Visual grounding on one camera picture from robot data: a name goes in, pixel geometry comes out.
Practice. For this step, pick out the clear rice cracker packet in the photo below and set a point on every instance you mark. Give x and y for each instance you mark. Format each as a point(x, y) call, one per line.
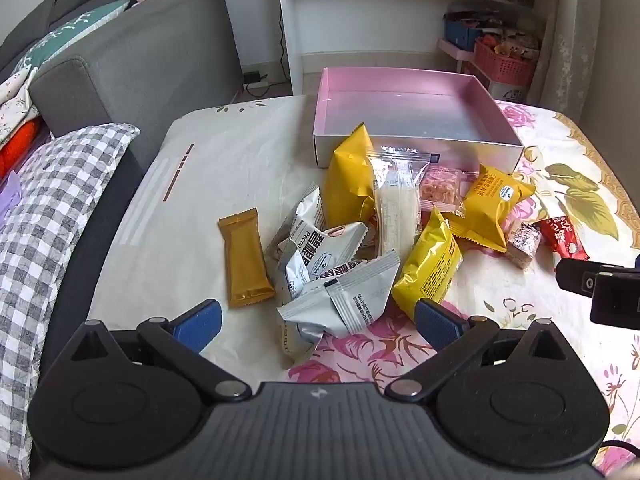
point(397, 205)

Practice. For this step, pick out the golden brown bar packet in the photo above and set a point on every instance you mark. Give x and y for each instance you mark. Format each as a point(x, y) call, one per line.
point(242, 260)

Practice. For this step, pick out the yellow packet with black text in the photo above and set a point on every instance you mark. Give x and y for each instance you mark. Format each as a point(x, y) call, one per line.
point(425, 270)

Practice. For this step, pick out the red snack packet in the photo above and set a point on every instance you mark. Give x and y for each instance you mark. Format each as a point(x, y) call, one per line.
point(562, 235)

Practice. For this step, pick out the blue box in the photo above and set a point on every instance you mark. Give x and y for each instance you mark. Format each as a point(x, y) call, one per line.
point(462, 35)

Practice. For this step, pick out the teal cushion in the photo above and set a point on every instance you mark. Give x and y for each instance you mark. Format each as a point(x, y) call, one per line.
point(65, 35)

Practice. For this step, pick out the lace curtain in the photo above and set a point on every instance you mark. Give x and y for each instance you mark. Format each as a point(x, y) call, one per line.
point(565, 35)

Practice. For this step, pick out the white bookshelf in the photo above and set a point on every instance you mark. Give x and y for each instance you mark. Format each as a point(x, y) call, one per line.
point(350, 20)

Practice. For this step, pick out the white ornament storage box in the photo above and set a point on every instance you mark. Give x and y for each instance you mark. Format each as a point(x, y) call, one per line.
point(505, 91)

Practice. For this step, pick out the power strip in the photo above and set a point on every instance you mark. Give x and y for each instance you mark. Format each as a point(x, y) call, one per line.
point(254, 78)

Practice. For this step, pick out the large pink basket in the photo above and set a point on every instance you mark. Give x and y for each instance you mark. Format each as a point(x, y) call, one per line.
point(505, 67)

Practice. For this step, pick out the white pecan packet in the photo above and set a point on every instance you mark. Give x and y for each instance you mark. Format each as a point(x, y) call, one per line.
point(345, 305)
point(306, 212)
point(325, 247)

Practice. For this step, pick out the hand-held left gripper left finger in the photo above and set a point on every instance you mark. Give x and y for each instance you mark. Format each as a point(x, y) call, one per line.
point(200, 327)

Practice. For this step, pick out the small brown white candy packet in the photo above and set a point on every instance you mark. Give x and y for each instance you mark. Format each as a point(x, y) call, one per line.
point(522, 242)

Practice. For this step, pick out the pink cardboard box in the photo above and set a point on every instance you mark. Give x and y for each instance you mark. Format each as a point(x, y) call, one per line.
point(400, 110)

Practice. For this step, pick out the pink puffed rice packet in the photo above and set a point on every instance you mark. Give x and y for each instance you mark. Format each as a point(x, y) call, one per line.
point(440, 185)

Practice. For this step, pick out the checkered pillow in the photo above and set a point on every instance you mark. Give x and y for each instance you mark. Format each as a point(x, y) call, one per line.
point(50, 235)

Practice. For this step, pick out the large yellow snack packet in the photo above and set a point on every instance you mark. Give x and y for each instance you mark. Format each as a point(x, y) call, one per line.
point(347, 180)

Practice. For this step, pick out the yellow packet with blue label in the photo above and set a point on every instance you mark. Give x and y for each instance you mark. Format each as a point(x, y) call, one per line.
point(487, 210)

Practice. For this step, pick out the floral tablecloth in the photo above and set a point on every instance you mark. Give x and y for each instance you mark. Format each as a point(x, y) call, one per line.
point(575, 185)

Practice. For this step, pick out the purple cloth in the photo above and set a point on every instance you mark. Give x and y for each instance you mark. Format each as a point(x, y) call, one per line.
point(9, 200)

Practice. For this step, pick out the grey sofa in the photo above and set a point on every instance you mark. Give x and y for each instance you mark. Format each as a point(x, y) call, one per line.
point(150, 60)

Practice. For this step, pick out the pile of toys and packets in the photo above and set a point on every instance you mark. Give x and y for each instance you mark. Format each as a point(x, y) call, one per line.
point(500, 25)

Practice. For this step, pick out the white floral blanket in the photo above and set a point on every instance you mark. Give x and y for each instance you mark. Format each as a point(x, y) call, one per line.
point(15, 100)

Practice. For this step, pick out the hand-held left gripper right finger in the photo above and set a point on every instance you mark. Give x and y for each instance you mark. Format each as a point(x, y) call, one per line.
point(435, 325)

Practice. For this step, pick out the red cloth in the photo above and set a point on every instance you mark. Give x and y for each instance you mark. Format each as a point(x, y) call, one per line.
point(17, 147)

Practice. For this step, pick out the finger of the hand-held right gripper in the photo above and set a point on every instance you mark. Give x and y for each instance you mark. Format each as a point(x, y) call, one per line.
point(572, 275)

